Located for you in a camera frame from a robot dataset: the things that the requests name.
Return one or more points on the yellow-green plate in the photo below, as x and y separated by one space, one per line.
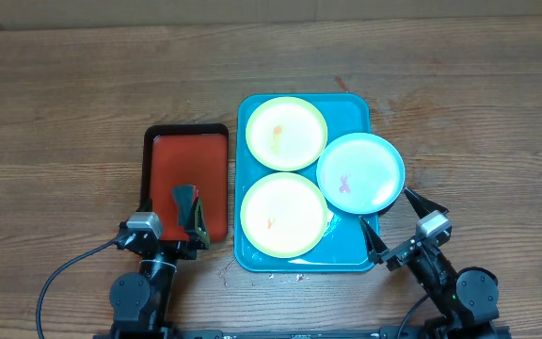
286 133
284 215

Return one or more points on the dark green sponge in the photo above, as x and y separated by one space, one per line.
184 197

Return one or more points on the light blue plate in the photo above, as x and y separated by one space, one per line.
361 173

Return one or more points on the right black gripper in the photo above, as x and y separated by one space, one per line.
406 250

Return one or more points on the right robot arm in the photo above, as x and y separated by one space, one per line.
466 299

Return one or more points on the teal plastic tray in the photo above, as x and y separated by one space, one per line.
342 247

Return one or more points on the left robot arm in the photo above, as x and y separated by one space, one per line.
140 299

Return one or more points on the red and black tray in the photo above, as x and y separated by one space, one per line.
187 154

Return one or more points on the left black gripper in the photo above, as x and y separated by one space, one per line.
197 240

